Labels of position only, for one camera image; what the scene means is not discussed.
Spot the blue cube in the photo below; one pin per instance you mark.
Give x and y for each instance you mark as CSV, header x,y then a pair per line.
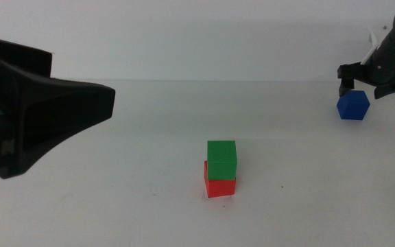
x,y
353,106

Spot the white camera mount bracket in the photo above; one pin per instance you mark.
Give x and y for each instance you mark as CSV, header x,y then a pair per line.
x,y
372,46

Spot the red cube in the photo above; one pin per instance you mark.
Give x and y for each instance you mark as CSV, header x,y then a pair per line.
x,y
219,188

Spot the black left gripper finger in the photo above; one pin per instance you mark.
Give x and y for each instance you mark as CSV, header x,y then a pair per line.
x,y
57,106
19,58

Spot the green cube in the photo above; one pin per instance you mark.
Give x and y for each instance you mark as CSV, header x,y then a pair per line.
x,y
222,159

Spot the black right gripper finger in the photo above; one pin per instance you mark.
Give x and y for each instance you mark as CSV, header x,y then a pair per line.
x,y
345,87
387,91

